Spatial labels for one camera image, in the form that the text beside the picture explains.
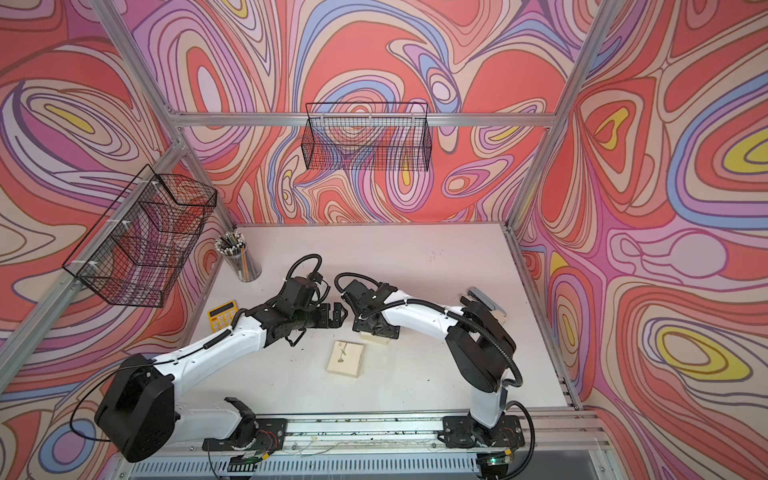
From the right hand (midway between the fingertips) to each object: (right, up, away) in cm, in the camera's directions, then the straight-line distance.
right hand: (375, 335), depth 87 cm
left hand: (-10, +7, -2) cm, 12 cm away
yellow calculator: (-49, +4, +7) cm, 50 cm away
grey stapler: (+32, +11, +9) cm, 35 cm away
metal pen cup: (-44, +26, +4) cm, 52 cm away
